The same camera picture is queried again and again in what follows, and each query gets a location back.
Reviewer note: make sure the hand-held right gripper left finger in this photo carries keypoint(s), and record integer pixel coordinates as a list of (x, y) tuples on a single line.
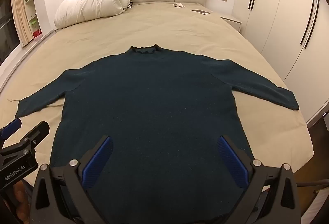
[(96, 162)]

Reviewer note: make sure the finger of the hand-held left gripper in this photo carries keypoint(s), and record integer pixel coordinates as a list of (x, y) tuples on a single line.
[(11, 127), (36, 135)]

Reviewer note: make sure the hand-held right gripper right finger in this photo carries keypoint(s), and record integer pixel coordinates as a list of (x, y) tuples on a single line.
[(232, 162)]

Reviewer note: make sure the dark teal sweater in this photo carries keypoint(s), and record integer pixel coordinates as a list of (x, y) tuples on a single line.
[(149, 100)]

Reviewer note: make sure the person's left hand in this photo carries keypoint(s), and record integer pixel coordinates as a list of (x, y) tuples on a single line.
[(20, 193)]

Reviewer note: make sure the dark window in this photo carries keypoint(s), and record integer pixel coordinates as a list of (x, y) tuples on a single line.
[(6, 33)]

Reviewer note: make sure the red box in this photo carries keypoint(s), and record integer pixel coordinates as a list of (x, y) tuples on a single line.
[(37, 33)]

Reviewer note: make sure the beige curtain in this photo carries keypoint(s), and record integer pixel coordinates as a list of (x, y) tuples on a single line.
[(21, 21)]

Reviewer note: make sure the green box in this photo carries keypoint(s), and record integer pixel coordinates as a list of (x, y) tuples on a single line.
[(33, 22)]

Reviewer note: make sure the white wardrobe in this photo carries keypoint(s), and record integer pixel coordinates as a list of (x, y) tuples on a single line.
[(277, 33)]

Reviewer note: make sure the white nightstand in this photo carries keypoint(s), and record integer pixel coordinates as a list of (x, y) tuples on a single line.
[(231, 21)]

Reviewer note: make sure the bed with beige sheet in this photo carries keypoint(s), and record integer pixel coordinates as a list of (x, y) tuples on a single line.
[(167, 26)]

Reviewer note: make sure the black white striped cloth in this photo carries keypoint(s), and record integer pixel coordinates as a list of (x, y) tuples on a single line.
[(130, 3)]

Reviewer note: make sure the white remote control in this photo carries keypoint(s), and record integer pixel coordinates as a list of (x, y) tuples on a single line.
[(179, 5)]

